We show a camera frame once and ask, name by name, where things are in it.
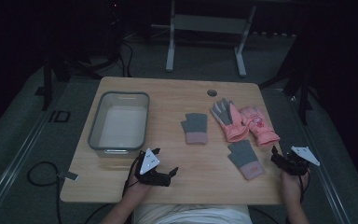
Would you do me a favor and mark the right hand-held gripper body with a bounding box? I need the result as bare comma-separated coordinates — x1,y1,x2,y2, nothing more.
276,146,321,176

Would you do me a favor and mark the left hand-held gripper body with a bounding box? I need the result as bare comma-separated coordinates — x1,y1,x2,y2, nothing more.
134,147,172,188

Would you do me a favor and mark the grey glove with pink cuff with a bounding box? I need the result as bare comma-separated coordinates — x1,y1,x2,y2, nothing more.
227,139,266,181
180,112,209,146

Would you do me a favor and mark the grey plastic tub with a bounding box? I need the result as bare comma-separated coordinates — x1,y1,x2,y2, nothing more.
88,91,151,158

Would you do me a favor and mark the person's left hand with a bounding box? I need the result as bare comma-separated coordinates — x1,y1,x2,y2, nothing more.
124,169,152,203

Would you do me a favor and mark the person's right hand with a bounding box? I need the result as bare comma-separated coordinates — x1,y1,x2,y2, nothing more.
281,172,310,203

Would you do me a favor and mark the pink glove with red print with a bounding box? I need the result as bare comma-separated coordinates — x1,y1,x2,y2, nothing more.
240,105,281,147

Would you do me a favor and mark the person's white clothing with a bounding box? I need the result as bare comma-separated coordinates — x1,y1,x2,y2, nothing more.
132,203,254,224

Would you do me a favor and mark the black metal stand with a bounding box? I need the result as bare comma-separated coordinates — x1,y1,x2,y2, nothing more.
41,0,123,112
258,24,317,126

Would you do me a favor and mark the right hand-held gripper cable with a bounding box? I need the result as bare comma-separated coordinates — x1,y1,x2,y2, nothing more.
297,174,310,203

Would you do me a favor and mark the hand-held gripper cable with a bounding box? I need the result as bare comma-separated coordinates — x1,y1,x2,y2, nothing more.
297,174,310,203
121,155,143,199

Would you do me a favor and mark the left hand-held gripper cable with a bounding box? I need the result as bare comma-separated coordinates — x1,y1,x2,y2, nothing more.
121,155,143,199

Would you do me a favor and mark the black cable on floor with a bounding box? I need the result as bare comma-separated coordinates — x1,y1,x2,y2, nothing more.
26,161,63,224

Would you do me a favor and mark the white metal desk frame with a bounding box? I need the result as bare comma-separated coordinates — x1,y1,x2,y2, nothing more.
165,0,257,78

